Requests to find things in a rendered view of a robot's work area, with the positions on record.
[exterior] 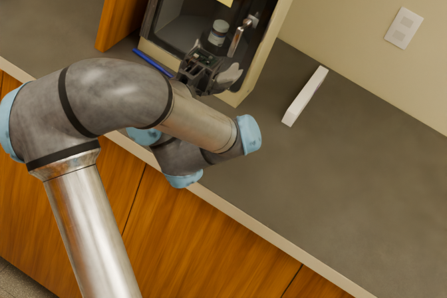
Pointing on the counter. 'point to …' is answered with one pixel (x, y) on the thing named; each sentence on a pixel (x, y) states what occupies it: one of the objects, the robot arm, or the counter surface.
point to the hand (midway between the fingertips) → (219, 60)
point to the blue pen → (152, 63)
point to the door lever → (239, 36)
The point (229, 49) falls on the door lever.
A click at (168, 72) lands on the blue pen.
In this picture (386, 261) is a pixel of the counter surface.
